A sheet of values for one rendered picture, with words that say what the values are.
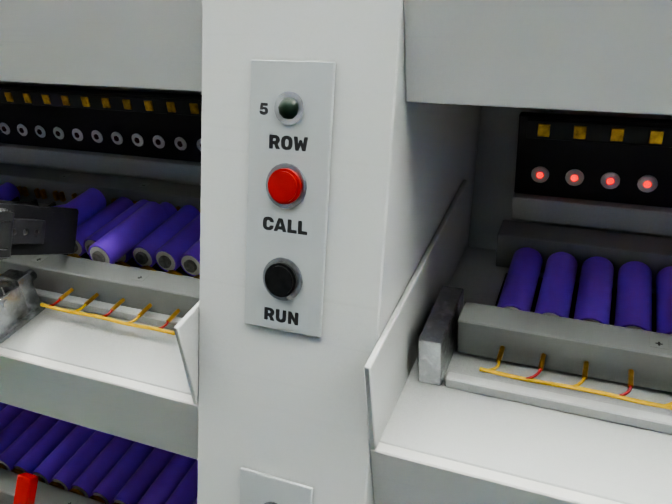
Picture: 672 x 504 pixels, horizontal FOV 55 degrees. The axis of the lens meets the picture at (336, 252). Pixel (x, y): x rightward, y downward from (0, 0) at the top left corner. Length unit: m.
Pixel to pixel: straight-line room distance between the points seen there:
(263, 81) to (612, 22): 0.14
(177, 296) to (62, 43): 0.15
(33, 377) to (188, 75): 0.20
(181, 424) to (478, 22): 0.25
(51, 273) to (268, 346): 0.19
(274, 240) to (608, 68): 0.15
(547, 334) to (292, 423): 0.13
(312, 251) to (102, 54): 0.15
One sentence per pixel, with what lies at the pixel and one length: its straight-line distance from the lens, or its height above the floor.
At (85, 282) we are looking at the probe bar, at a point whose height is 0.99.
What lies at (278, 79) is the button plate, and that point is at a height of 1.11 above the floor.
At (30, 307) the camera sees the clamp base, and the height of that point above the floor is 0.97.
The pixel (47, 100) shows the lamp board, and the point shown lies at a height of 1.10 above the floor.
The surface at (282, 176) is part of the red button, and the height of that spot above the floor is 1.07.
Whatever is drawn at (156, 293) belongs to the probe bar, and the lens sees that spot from 0.41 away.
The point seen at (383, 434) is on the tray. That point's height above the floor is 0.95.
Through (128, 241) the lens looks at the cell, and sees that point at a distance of 0.46.
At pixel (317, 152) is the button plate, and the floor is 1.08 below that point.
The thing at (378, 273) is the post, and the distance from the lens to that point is 0.29.
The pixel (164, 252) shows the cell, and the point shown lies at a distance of 0.45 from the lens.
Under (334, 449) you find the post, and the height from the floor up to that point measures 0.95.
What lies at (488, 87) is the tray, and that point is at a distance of 0.28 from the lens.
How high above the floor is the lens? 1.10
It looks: 12 degrees down
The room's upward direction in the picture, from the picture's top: 3 degrees clockwise
